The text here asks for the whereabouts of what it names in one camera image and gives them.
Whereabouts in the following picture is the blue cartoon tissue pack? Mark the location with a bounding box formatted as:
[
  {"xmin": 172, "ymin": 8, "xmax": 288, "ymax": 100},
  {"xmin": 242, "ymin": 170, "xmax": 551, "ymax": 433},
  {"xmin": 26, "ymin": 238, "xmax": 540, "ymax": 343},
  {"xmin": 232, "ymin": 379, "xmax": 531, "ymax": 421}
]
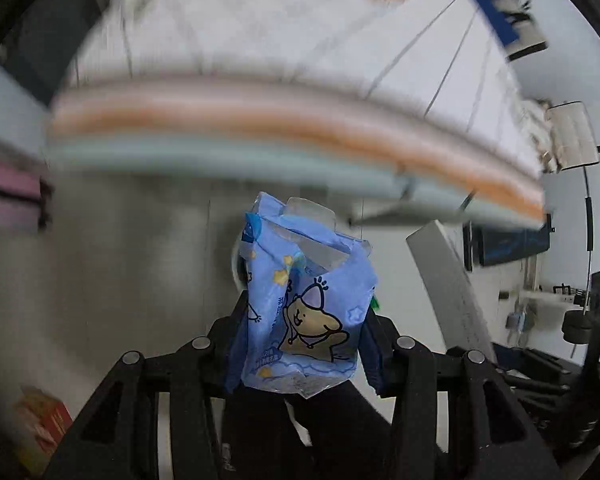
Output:
[{"xmin": 237, "ymin": 193, "xmax": 377, "ymax": 398}]

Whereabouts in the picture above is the orange box on floor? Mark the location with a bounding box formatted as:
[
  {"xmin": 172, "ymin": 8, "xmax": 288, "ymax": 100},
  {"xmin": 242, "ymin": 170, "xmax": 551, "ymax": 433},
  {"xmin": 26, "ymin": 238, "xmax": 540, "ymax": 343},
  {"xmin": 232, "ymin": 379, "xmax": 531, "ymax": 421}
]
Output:
[{"xmin": 14, "ymin": 385, "xmax": 73, "ymax": 477}]

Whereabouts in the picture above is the pink suitcase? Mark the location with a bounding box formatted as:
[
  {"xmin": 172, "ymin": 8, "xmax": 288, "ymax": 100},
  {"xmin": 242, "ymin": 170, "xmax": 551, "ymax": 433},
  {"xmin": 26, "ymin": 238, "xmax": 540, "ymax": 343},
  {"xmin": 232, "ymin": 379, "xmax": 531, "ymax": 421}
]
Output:
[{"xmin": 0, "ymin": 162, "xmax": 54, "ymax": 233}]

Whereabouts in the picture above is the beige cushioned chair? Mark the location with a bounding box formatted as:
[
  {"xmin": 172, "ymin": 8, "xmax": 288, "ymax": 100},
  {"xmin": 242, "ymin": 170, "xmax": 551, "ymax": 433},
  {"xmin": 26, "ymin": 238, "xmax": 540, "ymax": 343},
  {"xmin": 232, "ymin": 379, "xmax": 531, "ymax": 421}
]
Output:
[{"xmin": 522, "ymin": 100, "xmax": 600, "ymax": 174}]

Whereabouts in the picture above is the patterned round tablecloth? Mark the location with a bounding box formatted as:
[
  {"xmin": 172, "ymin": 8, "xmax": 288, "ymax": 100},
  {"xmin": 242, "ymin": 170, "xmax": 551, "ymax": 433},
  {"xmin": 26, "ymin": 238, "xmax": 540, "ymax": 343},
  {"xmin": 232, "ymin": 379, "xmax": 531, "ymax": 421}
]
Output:
[{"xmin": 47, "ymin": 0, "xmax": 545, "ymax": 229}]

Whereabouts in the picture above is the blue folder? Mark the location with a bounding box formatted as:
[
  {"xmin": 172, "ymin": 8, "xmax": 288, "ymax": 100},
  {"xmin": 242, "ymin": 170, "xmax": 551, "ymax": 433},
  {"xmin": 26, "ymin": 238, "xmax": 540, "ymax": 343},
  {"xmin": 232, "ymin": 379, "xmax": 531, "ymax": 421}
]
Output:
[{"xmin": 475, "ymin": 0, "xmax": 519, "ymax": 47}]

